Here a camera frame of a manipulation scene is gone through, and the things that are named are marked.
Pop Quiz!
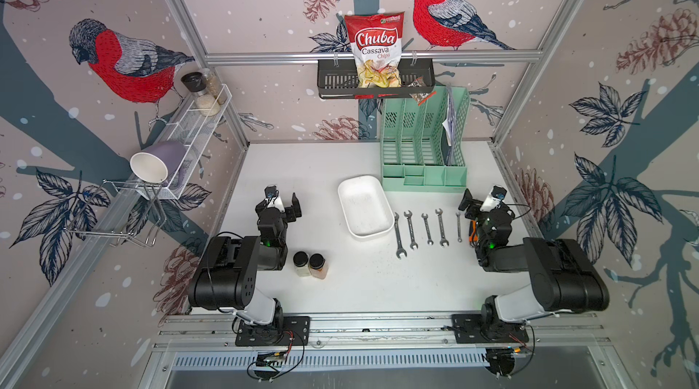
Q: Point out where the chrome wire cup rack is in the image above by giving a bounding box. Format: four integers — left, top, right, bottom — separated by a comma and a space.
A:
63, 179, 169, 248

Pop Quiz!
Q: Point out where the purple white paper cup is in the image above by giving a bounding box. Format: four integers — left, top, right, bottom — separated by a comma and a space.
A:
129, 141, 187, 183

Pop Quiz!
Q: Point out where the black lid orange spice jar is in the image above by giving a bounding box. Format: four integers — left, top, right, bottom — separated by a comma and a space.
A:
309, 254, 328, 280

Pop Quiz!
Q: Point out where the small snack packet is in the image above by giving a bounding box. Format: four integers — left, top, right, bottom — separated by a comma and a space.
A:
409, 77, 435, 106

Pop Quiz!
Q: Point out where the black lid white jar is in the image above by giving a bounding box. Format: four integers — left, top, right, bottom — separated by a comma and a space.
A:
181, 72, 220, 117

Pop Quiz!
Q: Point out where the silver combination wrench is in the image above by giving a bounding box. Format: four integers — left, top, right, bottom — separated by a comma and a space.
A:
420, 213, 434, 245

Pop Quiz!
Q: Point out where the thin small silver wrench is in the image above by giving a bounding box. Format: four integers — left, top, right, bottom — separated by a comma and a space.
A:
455, 211, 463, 243

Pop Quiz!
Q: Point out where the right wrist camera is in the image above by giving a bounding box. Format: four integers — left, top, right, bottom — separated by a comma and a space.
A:
480, 185, 507, 213

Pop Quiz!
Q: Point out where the white plastic storage box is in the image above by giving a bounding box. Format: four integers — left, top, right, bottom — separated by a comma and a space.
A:
338, 175, 394, 241

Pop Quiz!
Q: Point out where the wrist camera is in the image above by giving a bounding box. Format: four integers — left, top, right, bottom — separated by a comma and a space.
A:
480, 185, 507, 213
264, 185, 279, 203

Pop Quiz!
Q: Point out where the clear glass jar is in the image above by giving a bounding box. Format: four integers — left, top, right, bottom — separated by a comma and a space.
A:
201, 68, 227, 104

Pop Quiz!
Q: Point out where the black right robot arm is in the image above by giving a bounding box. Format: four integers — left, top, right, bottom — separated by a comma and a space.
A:
453, 185, 610, 343

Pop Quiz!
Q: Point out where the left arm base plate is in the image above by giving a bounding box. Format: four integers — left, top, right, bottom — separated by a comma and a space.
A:
235, 315, 311, 347

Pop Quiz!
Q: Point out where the black wire hanging basket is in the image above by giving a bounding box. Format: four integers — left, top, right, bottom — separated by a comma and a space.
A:
317, 58, 437, 101

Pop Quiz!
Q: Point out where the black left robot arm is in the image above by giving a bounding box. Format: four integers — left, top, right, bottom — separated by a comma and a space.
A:
187, 185, 302, 331

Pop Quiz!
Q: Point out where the red Chuba chips bag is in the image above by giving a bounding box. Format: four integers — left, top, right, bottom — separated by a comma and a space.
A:
344, 12, 404, 89

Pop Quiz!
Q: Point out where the orange handled adjustable wrench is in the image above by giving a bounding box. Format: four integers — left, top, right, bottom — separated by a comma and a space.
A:
469, 221, 479, 248

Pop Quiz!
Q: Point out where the green plastic file organizer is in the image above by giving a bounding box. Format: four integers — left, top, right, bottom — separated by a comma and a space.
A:
380, 86, 471, 194

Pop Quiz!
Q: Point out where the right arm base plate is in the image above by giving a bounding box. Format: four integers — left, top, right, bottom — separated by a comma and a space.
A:
448, 313, 529, 345

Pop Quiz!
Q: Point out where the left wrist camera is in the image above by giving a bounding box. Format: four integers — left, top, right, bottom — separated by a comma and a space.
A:
264, 185, 279, 203

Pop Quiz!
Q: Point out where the silver ring end wrench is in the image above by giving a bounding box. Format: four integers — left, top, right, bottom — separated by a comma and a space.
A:
393, 213, 407, 260

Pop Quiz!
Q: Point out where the white wire wall shelf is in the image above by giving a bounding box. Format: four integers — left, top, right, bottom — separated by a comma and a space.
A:
140, 85, 232, 200

